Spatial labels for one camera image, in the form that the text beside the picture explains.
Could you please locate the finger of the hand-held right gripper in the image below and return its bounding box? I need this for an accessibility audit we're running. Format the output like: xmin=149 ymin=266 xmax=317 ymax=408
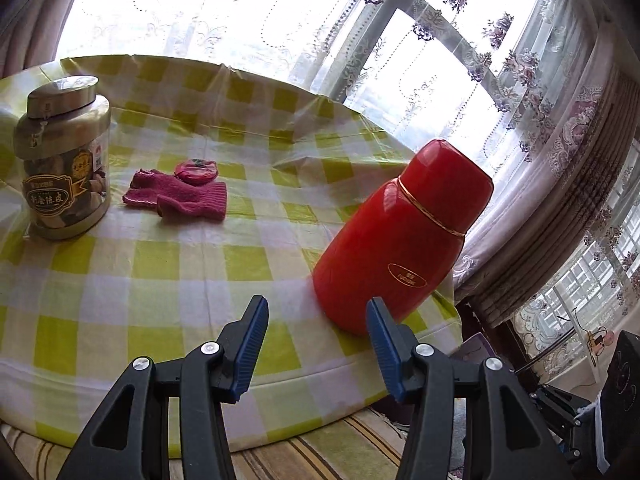
xmin=530 ymin=384 xmax=601 ymax=456

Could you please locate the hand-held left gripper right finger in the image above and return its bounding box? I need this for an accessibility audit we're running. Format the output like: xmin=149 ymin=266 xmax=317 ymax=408
xmin=366 ymin=297 xmax=576 ymax=480

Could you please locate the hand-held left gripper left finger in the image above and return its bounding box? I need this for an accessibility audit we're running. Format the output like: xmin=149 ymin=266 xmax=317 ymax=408
xmin=70 ymin=295 xmax=271 ymax=480

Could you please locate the purple cardboard box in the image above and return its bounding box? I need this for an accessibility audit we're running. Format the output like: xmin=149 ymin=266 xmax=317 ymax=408
xmin=450 ymin=332 xmax=490 ymax=362

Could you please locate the yellow checked tablecloth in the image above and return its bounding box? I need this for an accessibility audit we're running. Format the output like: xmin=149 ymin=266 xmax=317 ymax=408
xmin=0 ymin=55 xmax=463 ymax=458

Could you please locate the white lace curtain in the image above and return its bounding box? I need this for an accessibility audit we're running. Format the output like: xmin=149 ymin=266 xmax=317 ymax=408
xmin=510 ymin=240 xmax=640 ymax=377

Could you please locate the red thermos flask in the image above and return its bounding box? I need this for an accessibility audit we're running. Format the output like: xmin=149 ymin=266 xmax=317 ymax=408
xmin=312 ymin=138 xmax=495 ymax=337

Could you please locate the striped towel cushion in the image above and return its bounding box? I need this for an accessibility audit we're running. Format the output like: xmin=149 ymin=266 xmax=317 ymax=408
xmin=0 ymin=402 xmax=417 ymax=480

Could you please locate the plain magenta knit glove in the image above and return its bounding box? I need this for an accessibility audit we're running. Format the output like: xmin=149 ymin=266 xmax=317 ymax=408
xmin=122 ymin=169 xmax=228 ymax=222

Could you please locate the brown pleated curtain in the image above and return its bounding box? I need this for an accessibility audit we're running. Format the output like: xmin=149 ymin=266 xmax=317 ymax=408
xmin=475 ymin=125 xmax=632 ymax=327

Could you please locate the small red round pouch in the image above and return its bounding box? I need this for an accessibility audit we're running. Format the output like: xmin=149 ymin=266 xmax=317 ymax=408
xmin=174 ymin=158 xmax=219 ymax=184

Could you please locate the pink embroidered curtain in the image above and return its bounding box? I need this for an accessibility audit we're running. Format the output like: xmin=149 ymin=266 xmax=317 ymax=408
xmin=452 ymin=55 xmax=640 ymax=301

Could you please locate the metal lid jar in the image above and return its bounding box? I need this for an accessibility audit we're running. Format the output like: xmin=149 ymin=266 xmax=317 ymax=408
xmin=12 ymin=75 xmax=112 ymax=241

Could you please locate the white sheer embroidered curtain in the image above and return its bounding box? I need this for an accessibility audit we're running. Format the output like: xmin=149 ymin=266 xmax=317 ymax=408
xmin=55 ymin=0 xmax=601 ymax=221

